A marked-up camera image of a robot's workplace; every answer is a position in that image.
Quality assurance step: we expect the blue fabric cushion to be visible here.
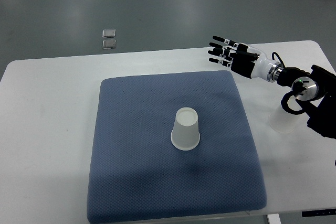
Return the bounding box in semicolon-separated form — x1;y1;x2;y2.
87;71;267;223

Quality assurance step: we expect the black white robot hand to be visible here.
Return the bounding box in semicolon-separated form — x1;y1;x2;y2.
208;36;284;82

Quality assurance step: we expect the upper metal floor plate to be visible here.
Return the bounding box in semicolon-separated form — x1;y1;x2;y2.
102;28;116;38

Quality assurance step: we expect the white paper cup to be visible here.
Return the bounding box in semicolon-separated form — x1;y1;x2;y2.
268;103;302;134
171;107;200;151

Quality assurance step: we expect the white paper cup on cushion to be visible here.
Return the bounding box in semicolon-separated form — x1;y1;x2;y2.
171;107;200;151

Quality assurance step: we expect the black table control panel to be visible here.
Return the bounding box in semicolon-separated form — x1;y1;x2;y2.
301;208;336;218

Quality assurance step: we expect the white table leg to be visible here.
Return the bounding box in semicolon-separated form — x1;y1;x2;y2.
267;214;281;224

